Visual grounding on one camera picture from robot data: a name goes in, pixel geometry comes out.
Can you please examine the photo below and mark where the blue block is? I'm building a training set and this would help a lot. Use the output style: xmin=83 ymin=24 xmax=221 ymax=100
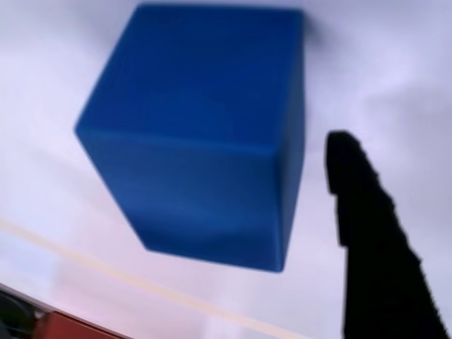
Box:
xmin=73 ymin=2 xmax=307 ymax=274

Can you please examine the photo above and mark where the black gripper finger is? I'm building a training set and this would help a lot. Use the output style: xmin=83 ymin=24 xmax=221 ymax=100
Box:
xmin=324 ymin=130 xmax=452 ymax=339

